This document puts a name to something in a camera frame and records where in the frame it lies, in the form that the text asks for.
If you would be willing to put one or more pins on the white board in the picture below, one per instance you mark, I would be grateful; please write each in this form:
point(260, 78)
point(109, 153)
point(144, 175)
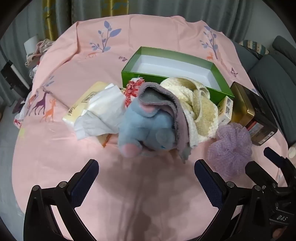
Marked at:
point(31, 44)

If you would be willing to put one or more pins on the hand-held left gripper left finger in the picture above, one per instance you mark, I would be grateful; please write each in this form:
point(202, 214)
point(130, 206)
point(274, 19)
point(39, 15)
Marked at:
point(85, 180)

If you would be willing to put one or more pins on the small cream printed box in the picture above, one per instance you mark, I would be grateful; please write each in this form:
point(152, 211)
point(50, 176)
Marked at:
point(225, 111)

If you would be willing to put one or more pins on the blue plush bunny toy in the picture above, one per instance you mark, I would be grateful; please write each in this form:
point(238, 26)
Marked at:
point(143, 125)

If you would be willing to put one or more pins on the yellow tissue pack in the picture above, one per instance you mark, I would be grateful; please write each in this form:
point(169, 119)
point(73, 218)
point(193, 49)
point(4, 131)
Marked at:
point(92, 109)

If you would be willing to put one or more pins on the purple bath pouf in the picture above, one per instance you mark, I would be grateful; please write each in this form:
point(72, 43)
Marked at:
point(231, 148)

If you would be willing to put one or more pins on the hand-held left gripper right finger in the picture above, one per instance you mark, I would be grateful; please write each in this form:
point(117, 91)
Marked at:
point(208, 183)

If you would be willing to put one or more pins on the grey sofa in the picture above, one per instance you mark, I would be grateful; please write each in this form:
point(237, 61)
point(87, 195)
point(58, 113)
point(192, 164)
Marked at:
point(272, 74)

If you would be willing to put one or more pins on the pink printed tablecloth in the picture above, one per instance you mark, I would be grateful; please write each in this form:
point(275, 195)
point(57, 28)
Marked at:
point(92, 92)

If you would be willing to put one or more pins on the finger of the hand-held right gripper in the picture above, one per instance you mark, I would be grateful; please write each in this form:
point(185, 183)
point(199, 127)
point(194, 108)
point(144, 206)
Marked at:
point(256, 169)
point(275, 157)

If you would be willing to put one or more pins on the grey cloth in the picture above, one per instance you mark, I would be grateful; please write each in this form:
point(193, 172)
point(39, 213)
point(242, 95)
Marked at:
point(150, 95)

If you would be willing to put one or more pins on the pile of clothes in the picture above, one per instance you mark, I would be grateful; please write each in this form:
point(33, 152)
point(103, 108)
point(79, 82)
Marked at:
point(41, 47)

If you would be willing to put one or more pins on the green cardboard box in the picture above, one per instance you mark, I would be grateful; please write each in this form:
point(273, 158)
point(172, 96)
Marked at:
point(173, 67)

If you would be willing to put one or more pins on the black and gold tin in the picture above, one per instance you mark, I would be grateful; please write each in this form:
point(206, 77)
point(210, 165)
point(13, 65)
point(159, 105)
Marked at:
point(259, 111)

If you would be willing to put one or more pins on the white printed plastic bag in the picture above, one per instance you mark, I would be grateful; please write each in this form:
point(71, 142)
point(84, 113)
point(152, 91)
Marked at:
point(22, 113)

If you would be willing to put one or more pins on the black stand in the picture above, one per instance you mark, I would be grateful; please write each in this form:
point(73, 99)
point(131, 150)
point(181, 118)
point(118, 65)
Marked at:
point(9, 76)

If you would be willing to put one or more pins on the striped cushion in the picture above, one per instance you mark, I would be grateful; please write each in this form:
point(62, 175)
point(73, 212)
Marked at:
point(254, 46)

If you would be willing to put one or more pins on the cream fleece towel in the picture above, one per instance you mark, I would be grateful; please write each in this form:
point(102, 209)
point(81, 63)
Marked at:
point(203, 115)

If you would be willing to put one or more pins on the red floral tissue pack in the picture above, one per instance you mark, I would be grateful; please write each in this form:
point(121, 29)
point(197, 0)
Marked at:
point(131, 89)

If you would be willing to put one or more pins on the yellow curtain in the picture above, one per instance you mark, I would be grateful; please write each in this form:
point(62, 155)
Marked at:
point(53, 18)

